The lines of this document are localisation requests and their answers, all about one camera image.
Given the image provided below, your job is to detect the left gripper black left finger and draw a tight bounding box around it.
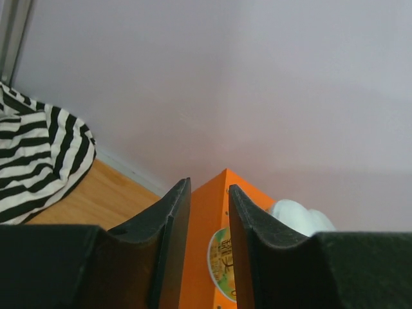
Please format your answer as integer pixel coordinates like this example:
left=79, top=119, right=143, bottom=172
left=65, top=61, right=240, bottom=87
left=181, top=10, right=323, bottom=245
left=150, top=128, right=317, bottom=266
left=1, top=178, right=191, bottom=308

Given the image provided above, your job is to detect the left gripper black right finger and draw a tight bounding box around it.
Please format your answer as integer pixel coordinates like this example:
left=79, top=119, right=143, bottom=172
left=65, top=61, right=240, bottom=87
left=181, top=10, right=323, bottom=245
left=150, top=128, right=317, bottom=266
left=229, top=185, right=411, bottom=308

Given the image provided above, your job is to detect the orange wooden shelf cabinet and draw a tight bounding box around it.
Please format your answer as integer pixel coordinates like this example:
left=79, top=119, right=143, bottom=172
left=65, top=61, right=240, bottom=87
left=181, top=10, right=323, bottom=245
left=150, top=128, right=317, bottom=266
left=179, top=169, right=275, bottom=308

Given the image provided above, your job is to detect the black white striped cloth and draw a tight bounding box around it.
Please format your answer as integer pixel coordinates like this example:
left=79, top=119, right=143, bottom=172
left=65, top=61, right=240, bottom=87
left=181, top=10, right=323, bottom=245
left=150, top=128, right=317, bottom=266
left=1, top=84, right=96, bottom=225

